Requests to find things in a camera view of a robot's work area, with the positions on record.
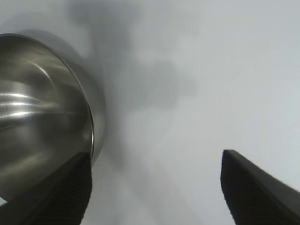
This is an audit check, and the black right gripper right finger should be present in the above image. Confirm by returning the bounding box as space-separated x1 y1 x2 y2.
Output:
220 149 300 225

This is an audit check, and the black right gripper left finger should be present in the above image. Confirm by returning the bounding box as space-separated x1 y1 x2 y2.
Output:
0 151 93 225

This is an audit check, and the stainless steel mixing bowl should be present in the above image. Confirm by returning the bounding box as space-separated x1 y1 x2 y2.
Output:
0 32 106 203

